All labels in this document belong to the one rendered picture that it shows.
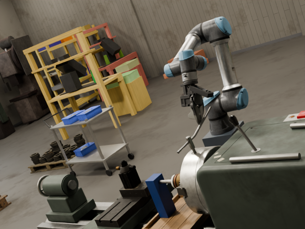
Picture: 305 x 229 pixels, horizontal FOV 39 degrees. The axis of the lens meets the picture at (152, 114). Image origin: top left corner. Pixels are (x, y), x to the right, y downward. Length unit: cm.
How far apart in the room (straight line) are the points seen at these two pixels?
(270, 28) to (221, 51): 926
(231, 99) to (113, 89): 728
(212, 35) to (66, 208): 141
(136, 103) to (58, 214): 669
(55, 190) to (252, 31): 959
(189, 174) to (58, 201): 119
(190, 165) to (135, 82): 758
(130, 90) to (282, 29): 443
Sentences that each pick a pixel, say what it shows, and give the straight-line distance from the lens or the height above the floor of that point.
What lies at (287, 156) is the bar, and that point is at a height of 127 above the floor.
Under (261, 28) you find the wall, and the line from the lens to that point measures 1178.
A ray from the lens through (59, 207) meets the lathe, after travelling 292.
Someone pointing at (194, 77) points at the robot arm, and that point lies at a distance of 207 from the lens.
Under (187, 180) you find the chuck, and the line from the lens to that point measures 195.
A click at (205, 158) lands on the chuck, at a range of 193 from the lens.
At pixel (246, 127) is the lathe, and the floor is 126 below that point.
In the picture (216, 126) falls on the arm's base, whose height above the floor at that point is 115.
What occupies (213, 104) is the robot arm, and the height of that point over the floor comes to 128.
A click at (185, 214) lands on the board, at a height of 89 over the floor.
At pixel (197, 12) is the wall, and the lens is 1234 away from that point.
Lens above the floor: 190
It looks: 13 degrees down
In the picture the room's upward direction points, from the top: 22 degrees counter-clockwise
